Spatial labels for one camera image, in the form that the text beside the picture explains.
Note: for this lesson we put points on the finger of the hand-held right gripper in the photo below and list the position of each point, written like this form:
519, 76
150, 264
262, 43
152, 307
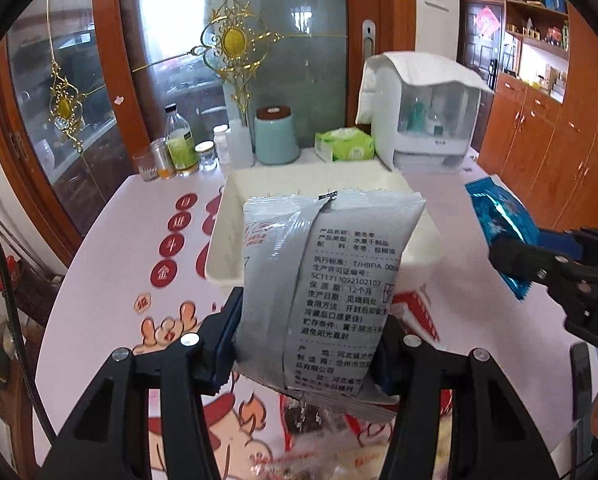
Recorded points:
589, 242
519, 257

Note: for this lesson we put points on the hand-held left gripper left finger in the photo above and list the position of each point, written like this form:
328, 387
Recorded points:
227, 340

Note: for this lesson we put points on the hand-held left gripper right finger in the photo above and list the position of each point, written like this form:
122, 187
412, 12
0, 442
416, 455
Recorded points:
383, 367

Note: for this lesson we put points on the blue snack packet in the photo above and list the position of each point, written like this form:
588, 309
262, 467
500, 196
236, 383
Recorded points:
499, 210

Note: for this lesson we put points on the silver snack packet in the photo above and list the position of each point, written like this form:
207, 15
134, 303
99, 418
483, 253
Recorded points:
329, 285

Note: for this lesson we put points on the white plastic tray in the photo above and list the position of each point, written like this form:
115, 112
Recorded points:
229, 240

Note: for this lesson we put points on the red snack packet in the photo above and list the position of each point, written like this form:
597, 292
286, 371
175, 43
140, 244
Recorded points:
419, 315

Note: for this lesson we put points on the clear wrapped snack packet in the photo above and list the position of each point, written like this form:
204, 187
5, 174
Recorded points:
324, 440

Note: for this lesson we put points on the wooden cabinet with shelves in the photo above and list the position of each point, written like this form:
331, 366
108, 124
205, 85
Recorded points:
554, 150

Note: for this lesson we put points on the small gold lid glass jar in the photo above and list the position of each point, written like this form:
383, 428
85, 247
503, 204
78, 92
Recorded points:
205, 157

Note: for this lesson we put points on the glass jar with orange contents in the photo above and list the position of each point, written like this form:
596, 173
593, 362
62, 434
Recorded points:
163, 162

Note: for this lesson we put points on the clear drinking glass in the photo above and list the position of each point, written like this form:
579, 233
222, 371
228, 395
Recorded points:
145, 167

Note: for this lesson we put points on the small white cap bottle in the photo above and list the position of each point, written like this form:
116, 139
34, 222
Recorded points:
221, 147

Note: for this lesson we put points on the translucent white plastic bottle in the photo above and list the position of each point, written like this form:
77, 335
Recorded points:
240, 147

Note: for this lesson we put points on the green label glass bottle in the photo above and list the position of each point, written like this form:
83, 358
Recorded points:
181, 152

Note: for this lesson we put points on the white cosmetic storage box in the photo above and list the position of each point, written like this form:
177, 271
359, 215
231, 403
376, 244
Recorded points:
389, 110

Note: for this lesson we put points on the green tissue pack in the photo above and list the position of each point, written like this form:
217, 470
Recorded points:
344, 145

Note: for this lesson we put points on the teal canister with brown lid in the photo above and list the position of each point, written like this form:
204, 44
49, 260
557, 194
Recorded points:
276, 135

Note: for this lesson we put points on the red paper door decoration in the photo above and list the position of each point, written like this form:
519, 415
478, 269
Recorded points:
487, 21

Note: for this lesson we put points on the curved glass door panel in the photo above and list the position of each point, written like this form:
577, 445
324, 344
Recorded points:
79, 110

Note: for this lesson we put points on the glass door with gold ornament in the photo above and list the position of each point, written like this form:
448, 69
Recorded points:
299, 35

